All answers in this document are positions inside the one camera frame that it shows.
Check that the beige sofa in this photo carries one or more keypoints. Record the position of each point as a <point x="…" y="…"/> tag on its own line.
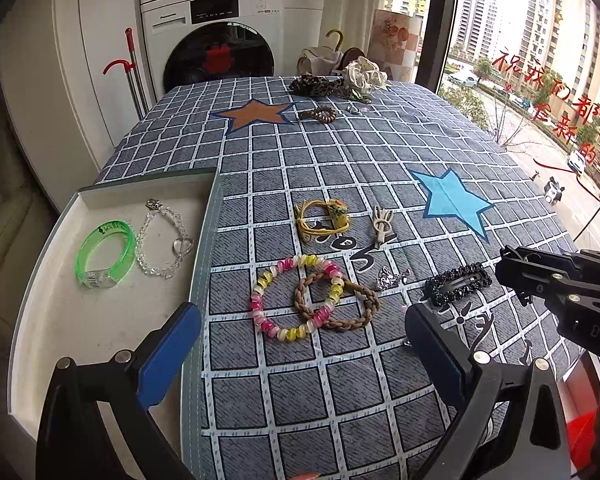
<point x="10" y="260"/>

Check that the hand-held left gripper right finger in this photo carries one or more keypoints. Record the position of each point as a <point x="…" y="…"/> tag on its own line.
<point x="435" y="355"/>

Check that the beige bag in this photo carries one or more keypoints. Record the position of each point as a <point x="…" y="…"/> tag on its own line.
<point x="320" y="62"/>

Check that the checkered wall poster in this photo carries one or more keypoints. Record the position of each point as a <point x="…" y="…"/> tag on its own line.
<point x="395" y="35"/>

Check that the tall white cabinet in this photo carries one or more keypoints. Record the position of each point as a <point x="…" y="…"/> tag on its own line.
<point x="80" y="60"/>

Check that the dark window frame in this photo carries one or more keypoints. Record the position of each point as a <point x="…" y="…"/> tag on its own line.
<point x="437" y="20"/>

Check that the brown wooden chair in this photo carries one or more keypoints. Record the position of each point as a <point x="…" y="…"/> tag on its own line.
<point x="352" y="55"/>

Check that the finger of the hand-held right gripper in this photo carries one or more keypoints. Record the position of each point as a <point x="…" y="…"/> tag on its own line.
<point x="595" y="262"/>
<point x="530" y="280"/>

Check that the white dotted scrunchie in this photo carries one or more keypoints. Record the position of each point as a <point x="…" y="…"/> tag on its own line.
<point x="365" y="72"/>

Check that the grey-green jewelry box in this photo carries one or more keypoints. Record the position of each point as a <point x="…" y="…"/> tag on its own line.
<point x="55" y="310"/>

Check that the red plastic object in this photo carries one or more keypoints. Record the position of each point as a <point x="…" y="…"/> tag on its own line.
<point x="580" y="435"/>

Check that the leopard print scrunchie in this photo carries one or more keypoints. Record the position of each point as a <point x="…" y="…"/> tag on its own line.
<point x="310" y="85"/>

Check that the beige hair clip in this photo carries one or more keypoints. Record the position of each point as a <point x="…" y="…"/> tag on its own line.
<point x="380" y="230"/>

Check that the black rhinestone hair clip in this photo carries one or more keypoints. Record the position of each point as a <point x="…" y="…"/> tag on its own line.
<point x="455" y="285"/>

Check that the white washing machine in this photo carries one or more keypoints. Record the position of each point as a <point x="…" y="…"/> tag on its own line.
<point x="230" y="10"/>

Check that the checked grey star tablecloth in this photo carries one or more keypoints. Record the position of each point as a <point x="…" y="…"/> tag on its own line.
<point x="330" y="170"/>

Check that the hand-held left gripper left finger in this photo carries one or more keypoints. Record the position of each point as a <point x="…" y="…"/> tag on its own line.
<point x="170" y="355"/>

